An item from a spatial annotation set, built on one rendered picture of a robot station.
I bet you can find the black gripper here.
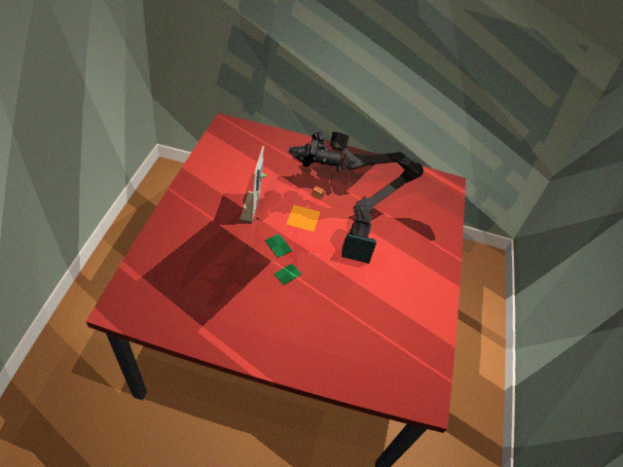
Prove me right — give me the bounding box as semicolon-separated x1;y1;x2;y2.
288;139;330;167

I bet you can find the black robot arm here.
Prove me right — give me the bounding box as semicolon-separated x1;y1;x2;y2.
311;131;423;238

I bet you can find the small brown block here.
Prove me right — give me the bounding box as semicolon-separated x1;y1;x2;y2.
312;186;324;199

